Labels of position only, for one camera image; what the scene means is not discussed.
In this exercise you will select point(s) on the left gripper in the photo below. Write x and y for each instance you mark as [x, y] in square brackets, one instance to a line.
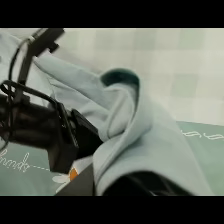
[60, 140]

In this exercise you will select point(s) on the light blue shirt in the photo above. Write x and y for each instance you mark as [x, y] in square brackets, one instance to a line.
[150, 143]

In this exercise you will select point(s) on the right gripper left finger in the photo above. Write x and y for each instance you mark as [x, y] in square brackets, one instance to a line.
[81, 185]

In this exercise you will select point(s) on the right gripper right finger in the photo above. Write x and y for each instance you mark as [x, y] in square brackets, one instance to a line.
[143, 186]

